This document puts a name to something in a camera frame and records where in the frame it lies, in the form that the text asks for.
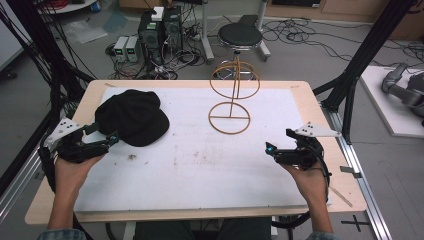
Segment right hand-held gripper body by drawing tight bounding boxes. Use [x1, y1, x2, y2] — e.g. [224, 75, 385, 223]
[274, 121, 343, 170]

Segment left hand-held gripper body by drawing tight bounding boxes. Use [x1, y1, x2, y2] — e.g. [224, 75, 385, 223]
[44, 117, 112, 165]

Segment black hat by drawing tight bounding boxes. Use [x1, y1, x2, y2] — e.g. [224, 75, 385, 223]
[94, 88, 171, 148]

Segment person's left hand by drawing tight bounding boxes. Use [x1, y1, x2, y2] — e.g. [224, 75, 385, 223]
[53, 153, 107, 203]

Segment person's right hand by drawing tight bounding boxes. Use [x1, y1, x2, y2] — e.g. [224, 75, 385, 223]
[279, 162, 329, 205]

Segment thin wooden stick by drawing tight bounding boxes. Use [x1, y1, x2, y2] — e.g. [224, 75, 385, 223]
[329, 185, 354, 209]

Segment white table mat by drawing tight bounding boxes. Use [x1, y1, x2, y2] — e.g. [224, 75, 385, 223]
[73, 86, 333, 213]

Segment grey power supply unit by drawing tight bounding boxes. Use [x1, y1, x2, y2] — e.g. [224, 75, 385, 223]
[112, 35, 130, 63]
[125, 35, 142, 63]

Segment white platform board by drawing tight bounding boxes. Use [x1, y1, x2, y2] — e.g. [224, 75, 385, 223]
[359, 65, 424, 140]

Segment clear plastic sheet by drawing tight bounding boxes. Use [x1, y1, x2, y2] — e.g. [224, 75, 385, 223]
[62, 19, 109, 45]

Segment black computer tower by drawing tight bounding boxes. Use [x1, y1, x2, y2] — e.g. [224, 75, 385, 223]
[137, 11, 165, 66]
[162, 5, 184, 52]

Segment black round stool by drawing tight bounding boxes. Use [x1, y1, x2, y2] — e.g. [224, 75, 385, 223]
[216, 22, 265, 81]

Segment white round table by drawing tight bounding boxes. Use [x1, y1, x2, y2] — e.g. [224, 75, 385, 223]
[37, 0, 98, 15]

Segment small white box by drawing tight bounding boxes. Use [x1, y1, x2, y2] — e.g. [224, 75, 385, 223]
[150, 6, 165, 22]

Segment small metal bracket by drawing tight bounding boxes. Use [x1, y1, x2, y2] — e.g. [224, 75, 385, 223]
[339, 165, 363, 179]

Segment wooden wire hat stand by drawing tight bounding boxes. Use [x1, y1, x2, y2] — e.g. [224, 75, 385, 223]
[207, 54, 261, 136]

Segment aluminium rail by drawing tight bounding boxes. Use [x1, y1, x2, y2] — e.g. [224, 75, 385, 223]
[320, 101, 395, 240]
[0, 144, 49, 223]

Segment black frame posts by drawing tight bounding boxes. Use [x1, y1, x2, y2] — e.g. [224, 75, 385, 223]
[0, 0, 96, 198]
[312, 0, 419, 145]

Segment white desk frame leg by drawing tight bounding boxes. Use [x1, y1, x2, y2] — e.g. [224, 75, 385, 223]
[255, 0, 272, 63]
[199, 0, 216, 65]

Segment black floor cables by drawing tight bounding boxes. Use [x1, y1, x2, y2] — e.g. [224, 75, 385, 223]
[261, 17, 424, 69]

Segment tangle of computer cables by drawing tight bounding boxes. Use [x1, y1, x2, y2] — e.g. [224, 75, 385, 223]
[105, 9, 209, 81]

